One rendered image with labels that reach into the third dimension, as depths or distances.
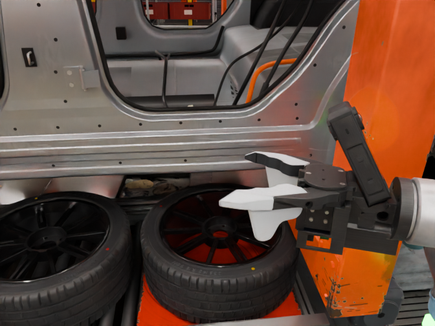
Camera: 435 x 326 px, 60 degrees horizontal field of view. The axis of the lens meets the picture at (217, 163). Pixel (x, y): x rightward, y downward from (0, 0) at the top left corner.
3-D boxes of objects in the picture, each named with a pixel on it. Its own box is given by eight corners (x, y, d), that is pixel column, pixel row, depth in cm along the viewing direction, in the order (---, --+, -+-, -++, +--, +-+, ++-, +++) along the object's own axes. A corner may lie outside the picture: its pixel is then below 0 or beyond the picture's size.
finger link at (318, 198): (279, 217, 37) (350, 204, 41) (281, 203, 37) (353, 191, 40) (258, 197, 42) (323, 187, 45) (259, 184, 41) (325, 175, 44)
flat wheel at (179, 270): (252, 207, 205) (254, 170, 193) (327, 295, 151) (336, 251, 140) (131, 239, 182) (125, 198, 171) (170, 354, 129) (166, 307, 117)
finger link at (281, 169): (242, 187, 55) (291, 211, 48) (245, 148, 52) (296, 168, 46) (257, 182, 56) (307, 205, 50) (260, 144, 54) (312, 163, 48)
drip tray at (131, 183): (192, 176, 288) (192, 172, 286) (189, 208, 251) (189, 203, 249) (125, 176, 288) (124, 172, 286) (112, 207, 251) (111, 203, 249)
